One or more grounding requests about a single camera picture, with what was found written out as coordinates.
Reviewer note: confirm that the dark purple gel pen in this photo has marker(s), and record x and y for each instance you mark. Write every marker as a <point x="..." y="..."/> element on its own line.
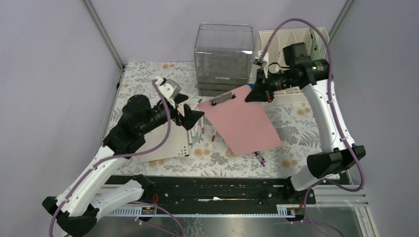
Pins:
<point x="260" y="158"/>

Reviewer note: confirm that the floral table mat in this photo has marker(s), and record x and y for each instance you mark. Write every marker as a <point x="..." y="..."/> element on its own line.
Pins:
<point x="210" y="156"/>

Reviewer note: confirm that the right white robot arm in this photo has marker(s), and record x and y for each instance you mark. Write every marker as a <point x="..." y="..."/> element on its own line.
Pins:
<point x="339" y="151"/>

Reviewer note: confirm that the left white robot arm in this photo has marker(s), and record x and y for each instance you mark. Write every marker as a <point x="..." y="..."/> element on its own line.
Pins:
<point x="141" y="130"/>

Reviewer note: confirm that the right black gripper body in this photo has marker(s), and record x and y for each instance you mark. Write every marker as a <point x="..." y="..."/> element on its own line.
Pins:
<point x="278" y="81"/>

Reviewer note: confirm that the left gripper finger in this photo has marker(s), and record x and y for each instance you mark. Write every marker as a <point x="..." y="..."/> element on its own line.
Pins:
<point x="190" y="117"/>
<point x="180" y="98"/>

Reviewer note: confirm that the teal cap white marker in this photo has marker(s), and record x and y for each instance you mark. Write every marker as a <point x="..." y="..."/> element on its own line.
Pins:
<point x="190" y="137"/>

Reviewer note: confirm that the brown cap white marker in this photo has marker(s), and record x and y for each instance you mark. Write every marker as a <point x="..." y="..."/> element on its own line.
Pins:
<point x="213" y="134"/>

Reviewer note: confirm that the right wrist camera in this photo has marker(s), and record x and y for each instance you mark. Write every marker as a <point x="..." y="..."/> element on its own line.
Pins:
<point x="262" y="60"/>

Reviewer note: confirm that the green cap white marker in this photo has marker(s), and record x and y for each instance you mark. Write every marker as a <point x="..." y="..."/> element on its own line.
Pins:
<point x="198" y="102"/>

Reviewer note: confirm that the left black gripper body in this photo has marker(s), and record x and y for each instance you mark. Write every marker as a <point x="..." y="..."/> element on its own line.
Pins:
<point x="160" y="116"/>

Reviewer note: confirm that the white mesh file rack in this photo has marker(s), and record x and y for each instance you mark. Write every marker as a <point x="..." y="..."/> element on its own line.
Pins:
<point x="289" y="49"/>

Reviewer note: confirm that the green clipboard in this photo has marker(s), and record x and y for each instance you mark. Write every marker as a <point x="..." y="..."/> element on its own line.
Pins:
<point x="318" y="47"/>

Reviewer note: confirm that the pink clipboard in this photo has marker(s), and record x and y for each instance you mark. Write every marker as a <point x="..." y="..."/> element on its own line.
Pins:
<point x="244" y="126"/>

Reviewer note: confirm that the beige notebook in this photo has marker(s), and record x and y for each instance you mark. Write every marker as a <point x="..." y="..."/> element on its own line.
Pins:
<point x="177" y="144"/>

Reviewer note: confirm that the clear acrylic drawer organizer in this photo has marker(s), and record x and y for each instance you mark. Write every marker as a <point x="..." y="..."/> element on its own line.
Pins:
<point x="223" y="54"/>

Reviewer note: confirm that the rust cap white marker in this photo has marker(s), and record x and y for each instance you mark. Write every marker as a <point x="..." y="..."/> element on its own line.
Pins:
<point x="202" y="125"/>

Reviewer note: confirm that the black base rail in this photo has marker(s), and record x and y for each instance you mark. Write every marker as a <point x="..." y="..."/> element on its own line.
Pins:
<point x="214" y="195"/>

